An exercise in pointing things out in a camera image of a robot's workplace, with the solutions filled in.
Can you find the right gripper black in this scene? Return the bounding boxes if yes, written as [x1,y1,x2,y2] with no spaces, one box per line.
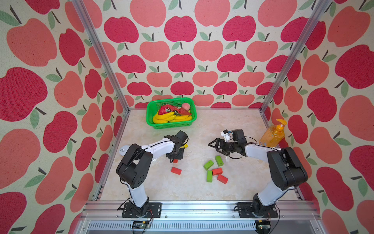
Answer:
[209,138,237,156]

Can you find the green block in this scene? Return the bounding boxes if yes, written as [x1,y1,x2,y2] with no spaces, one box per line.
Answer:
[206,170,213,183]
[204,160,214,171]
[215,156,224,167]

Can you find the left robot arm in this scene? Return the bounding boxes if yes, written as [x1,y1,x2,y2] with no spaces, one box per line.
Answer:
[116,131,189,216]

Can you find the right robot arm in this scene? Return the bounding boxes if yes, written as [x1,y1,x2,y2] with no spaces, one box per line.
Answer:
[208,129,308,217]

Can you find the yellow banana bunch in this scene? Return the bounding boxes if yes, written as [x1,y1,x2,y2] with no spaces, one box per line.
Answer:
[153,112,192,124]

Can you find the red snack bag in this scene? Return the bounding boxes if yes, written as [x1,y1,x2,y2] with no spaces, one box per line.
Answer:
[158,104,191,116]

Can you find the pink peach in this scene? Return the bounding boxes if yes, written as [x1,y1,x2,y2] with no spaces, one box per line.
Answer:
[181,103,191,111]

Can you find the green plastic basket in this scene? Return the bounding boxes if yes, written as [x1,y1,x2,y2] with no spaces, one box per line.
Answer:
[146,97,197,129]

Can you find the small tin can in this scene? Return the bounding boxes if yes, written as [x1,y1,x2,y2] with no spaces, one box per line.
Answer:
[119,145,130,156]

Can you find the orange soap dispenser bottle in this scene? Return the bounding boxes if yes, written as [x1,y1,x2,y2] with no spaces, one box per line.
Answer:
[260,119,287,148]

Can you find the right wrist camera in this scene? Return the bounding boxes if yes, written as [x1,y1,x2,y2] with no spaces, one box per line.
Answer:
[221,129,247,144]

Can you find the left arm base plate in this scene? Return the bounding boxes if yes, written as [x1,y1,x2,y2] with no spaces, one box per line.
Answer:
[122,202,162,218]

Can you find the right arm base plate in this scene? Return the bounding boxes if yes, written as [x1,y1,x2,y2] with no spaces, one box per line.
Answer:
[234,202,279,219]

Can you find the aluminium front rail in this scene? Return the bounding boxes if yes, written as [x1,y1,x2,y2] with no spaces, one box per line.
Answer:
[71,200,328,234]

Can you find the right aluminium post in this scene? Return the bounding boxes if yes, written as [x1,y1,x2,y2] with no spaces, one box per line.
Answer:
[260,0,330,115]

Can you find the aluminium post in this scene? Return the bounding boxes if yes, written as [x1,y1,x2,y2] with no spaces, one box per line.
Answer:
[72,0,130,115]
[260,0,330,115]

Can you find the left aluminium post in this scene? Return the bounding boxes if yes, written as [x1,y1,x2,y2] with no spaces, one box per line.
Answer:
[72,0,130,115]

